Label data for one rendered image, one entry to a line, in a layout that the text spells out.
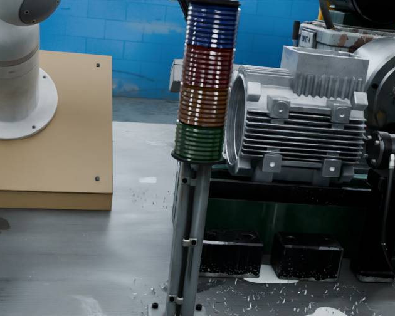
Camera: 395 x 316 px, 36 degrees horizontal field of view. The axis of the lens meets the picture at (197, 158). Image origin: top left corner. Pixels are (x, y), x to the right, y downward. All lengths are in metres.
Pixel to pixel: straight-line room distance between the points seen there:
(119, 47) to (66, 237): 5.50
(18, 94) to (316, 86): 0.53
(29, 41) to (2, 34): 0.05
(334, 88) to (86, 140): 0.49
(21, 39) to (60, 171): 0.27
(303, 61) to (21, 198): 0.56
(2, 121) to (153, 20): 5.36
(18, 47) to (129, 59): 5.50
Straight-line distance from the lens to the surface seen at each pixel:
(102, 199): 1.16
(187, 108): 0.70
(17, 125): 1.21
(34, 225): 1.10
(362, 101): 1.02
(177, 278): 0.78
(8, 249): 1.01
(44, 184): 1.16
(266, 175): 1.02
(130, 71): 6.54
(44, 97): 1.24
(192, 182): 0.73
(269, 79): 1.00
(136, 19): 6.48
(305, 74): 1.00
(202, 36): 0.68
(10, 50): 1.04
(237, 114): 1.12
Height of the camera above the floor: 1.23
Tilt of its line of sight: 16 degrees down
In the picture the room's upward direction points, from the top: 6 degrees clockwise
